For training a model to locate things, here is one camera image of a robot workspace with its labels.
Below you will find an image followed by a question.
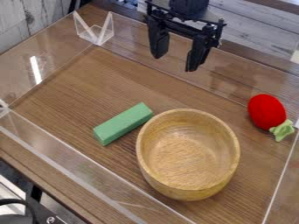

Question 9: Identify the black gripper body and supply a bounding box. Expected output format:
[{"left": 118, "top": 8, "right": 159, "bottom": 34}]
[{"left": 146, "top": 0, "right": 227, "bottom": 47}]

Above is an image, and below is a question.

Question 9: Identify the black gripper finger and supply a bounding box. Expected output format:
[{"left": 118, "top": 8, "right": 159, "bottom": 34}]
[
  {"left": 186, "top": 34, "right": 211, "bottom": 72},
  {"left": 147, "top": 17, "right": 170, "bottom": 59}
]

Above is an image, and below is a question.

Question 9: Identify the green rectangular block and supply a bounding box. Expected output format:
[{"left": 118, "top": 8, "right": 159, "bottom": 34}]
[{"left": 94, "top": 102, "right": 154, "bottom": 146}]

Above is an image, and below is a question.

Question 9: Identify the brown wooden bowl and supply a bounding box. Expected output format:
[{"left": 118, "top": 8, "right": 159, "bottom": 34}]
[{"left": 135, "top": 108, "right": 240, "bottom": 201}]

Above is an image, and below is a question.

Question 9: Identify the red plush strawberry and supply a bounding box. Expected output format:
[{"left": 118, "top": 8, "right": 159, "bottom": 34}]
[{"left": 247, "top": 94, "right": 295, "bottom": 142}]

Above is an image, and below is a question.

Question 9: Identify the clear acrylic corner bracket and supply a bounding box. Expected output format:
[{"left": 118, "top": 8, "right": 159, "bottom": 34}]
[{"left": 72, "top": 12, "right": 115, "bottom": 46}]

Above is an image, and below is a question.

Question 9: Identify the clear acrylic tray wall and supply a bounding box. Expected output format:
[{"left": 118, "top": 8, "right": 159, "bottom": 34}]
[{"left": 0, "top": 5, "right": 299, "bottom": 224}]

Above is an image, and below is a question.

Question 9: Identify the black cable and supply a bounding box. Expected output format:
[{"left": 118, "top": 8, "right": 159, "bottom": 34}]
[{"left": 0, "top": 198, "right": 39, "bottom": 224}]

